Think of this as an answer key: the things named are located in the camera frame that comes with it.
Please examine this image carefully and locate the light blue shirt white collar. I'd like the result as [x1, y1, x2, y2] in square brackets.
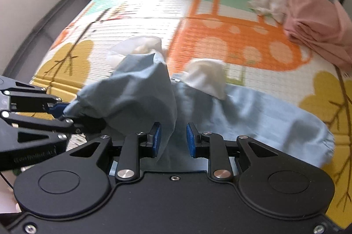
[64, 36, 334, 170]

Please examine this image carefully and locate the colourful foam play mat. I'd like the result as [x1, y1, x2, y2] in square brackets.
[32, 0, 351, 227]

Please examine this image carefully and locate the pink folded cloth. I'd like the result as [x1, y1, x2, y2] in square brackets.
[283, 0, 351, 72]

